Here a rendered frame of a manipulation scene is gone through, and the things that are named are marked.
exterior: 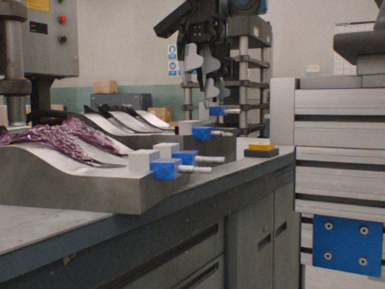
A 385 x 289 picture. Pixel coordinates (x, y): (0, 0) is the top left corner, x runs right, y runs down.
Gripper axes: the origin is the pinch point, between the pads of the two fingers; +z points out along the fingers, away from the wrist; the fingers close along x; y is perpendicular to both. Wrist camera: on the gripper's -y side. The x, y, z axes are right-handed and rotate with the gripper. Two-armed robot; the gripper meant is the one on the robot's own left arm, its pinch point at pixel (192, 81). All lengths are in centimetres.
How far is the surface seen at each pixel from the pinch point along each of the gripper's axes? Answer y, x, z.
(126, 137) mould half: -14.5, -6.8, 13.1
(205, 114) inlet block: -12.4, 26.6, 8.5
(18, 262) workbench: 9, -51, 23
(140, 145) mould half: -10.1, -6.8, 14.8
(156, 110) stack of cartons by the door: -426, 534, 22
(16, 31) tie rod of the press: -72, 4, -19
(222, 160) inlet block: 15.7, -14.5, 15.4
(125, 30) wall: -524, 559, -145
